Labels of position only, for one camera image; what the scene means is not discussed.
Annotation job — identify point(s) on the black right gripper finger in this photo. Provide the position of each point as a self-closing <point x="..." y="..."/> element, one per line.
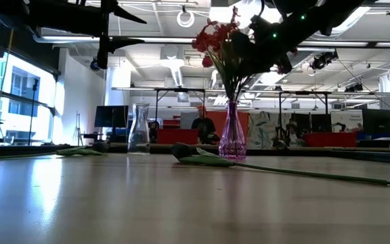
<point x="242" y="54"/>

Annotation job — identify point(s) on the black monitor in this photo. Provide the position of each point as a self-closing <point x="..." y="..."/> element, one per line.
<point x="378" y="121"/>
<point x="111" y="117"/>

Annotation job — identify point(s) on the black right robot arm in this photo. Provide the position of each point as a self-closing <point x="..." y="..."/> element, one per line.
<point x="317" y="17"/>

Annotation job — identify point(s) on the floral patterned board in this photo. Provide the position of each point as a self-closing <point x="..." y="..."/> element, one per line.
<point x="264" y="128"/>

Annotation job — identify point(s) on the tripod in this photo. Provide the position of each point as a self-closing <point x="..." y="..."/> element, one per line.
<point x="79" y="135"/>

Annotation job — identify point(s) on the black metal frame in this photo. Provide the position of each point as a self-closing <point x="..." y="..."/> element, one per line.
<point x="203" y="98"/>

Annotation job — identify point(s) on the clear glass vase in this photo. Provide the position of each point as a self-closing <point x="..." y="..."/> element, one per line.
<point x="139" y="139"/>

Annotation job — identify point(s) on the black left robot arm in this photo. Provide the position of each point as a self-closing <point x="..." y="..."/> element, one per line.
<point x="46" y="17"/>

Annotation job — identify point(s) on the orange partition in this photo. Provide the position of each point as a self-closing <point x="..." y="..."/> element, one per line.
<point x="222" y="120"/>

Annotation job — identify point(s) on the black light stand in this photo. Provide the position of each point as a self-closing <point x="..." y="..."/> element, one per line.
<point x="32" y="112"/>

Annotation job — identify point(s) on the small red bin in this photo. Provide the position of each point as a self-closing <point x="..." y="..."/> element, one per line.
<point x="171" y="123"/>

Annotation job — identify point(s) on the person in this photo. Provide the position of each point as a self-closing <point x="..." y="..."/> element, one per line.
<point x="292" y="135"/>
<point x="204" y="128"/>

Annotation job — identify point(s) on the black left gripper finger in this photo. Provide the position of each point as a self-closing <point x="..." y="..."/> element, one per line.
<point x="120" y="42"/>
<point x="122" y="13"/>

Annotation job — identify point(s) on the large red bin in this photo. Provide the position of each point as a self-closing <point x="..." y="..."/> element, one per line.
<point x="177" y="136"/>
<point x="330" y="139"/>

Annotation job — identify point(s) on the black ceiling camera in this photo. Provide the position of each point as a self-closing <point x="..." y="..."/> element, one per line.
<point x="94" y="65"/>
<point x="353" y="87"/>
<point x="323" y="60"/>

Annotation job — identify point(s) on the overhead light bar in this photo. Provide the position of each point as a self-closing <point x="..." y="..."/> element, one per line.
<point x="168" y="40"/>

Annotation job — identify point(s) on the dark tulip with long stem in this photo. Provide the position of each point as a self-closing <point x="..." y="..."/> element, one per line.
<point x="208" y="161"/>
<point x="80" y="152"/>

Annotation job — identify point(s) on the white sign board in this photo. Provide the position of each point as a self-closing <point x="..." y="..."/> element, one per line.
<point x="349" y="119"/>

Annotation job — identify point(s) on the purple glass vase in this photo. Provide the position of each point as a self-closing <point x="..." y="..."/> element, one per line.
<point x="233" y="142"/>

